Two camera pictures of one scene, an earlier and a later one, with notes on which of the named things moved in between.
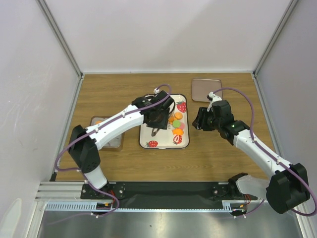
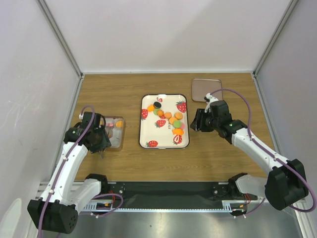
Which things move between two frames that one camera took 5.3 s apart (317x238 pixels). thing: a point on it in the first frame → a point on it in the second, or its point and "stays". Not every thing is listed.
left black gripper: [163, 124] → [105, 142]
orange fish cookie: [178, 131] stays
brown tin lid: [201, 88] stays
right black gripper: [199, 123] stays
